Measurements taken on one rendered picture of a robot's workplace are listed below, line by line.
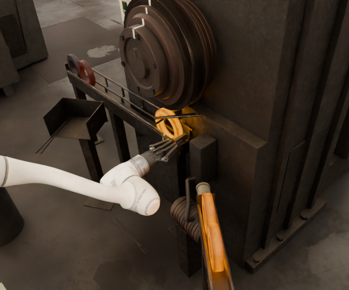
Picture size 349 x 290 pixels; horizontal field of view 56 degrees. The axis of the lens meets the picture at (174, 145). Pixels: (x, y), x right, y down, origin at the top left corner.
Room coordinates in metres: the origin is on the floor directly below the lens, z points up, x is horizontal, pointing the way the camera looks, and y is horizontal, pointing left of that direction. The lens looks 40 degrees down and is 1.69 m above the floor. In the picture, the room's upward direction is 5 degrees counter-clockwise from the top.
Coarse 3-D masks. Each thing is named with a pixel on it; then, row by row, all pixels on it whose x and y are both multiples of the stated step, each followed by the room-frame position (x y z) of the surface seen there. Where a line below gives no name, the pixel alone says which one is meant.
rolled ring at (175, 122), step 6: (162, 108) 1.30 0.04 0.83; (156, 114) 1.32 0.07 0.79; (162, 114) 1.28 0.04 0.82; (168, 114) 1.24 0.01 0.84; (174, 114) 1.25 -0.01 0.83; (156, 120) 1.32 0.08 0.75; (174, 120) 1.22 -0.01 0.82; (162, 126) 1.31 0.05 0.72; (174, 126) 1.20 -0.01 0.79; (180, 126) 1.21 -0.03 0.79; (168, 132) 1.29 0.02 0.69; (174, 132) 1.21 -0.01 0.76; (180, 132) 1.20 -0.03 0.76
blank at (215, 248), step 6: (210, 228) 0.64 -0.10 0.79; (216, 228) 0.63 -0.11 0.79; (210, 234) 0.61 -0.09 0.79; (216, 234) 0.61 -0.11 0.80; (210, 240) 0.61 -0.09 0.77; (216, 240) 0.59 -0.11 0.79; (210, 246) 0.63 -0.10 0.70; (216, 246) 0.57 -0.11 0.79; (222, 246) 0.57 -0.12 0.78; (210, 252) 0.62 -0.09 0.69; (216, 252) 0.56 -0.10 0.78; (222, 252) 0.56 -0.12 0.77; (210, 258) 0.60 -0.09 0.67; (216, 258) 0.55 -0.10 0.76; (222, 258) 0.55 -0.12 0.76; (216, 264) 0.54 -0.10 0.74; (222, 264) 0.54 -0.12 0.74; (216, 270) 0.54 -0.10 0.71; (222, 270) 0.54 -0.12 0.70
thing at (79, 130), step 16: (48, 112) 1.53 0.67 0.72; (64, 112) 1.64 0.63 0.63; (80, 112) 1.64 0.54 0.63; (96, 112) 1.50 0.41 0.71; (48, 128) 1.49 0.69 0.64; (64, 128) 1.54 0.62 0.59; (80, 128) 1.52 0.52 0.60; (96, 128) 1.46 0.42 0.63; (80, 144) 1.50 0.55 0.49; (96, 160) 1.51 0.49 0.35; (96, 176) 1.49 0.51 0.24
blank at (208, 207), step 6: (204, 198) 0.78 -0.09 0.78; (210, 198) 0.78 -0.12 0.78; (204, 204) 0.76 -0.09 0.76; (210, 204) 0.75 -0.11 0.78; (204, 210) 0.79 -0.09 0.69; (210, 210) 0.73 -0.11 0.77; (204, 216) 0.78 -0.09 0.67; (210, 216) 0.71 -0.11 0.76; (204, 222) 0.76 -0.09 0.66; (210, 222) 0.70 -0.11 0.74
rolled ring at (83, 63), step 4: (80, 60) 2.03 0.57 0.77; (84, 60) 2.02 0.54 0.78; (80, 64) 2.01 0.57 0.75; (84, 64) 1.97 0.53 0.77; (88, 64) 1.98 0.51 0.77; (80, 68) 2.05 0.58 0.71; (88, 68) 1.95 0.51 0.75; (80, 72) 2.05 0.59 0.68; (84, 72) 2.06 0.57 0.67; (88, 72) 1.94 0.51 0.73; (92, 72) 1.95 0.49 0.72; (80, 76) 2.06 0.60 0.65; (84, 76) 2.05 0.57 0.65; (88, 76) 1.95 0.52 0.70; (92, 76) 1.94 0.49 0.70; (84, 80) 2.02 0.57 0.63; (88, 80) 2.03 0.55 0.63; (92, 80) 1.93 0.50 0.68; (92, 84) 1.94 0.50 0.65
